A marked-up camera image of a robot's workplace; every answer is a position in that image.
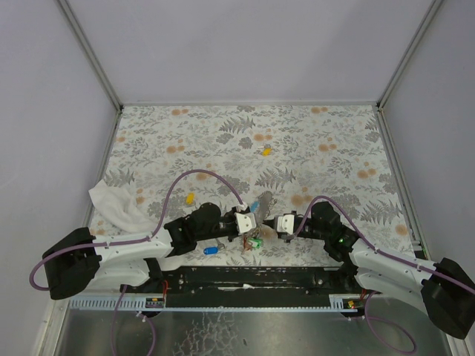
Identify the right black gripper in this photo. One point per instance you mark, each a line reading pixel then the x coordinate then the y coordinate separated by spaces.
pixel 297 226

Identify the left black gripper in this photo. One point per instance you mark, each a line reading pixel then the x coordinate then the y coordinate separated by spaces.
pixel 231 225

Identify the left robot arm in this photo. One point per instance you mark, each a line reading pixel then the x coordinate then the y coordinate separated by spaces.
pixel 83 261

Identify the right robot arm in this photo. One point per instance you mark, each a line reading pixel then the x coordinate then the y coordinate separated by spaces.
pixel 443 291

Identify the blue tag key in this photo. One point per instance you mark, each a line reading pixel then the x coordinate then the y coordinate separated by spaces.
pixel 219 246

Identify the yellow tag key near left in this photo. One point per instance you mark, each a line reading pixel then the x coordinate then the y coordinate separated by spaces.
pixel 190 198

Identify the yellow tag key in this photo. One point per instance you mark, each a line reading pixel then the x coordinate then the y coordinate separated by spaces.
pixel 265 150
pixel 190 198

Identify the floral table mat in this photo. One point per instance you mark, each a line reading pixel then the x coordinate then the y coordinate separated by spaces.
pixel 163 153

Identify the yellow tag key far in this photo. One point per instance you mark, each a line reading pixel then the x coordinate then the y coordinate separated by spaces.
pixel 265 150

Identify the white cloth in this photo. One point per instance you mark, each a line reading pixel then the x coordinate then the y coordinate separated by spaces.
pixel 122 211

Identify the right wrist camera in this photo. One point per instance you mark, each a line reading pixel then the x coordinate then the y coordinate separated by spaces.
pixel 284 224

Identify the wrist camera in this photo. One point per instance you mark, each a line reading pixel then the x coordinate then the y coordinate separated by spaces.
pixel 245 222
pixel 284 224

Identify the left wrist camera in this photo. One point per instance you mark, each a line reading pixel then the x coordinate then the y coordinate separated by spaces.
pixel 245 222

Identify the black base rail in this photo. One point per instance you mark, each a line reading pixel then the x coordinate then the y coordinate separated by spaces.
pixel 241 287

